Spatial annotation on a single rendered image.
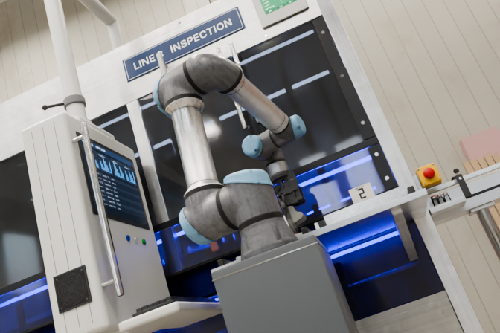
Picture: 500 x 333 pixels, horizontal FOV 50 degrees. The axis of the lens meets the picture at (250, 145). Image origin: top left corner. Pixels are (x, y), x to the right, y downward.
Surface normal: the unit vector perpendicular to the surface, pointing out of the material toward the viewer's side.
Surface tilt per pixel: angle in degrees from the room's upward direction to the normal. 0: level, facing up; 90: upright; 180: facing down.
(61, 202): 90
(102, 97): 90
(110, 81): 90
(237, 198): 90
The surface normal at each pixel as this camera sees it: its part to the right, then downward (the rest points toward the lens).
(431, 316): -0.29, -0.28
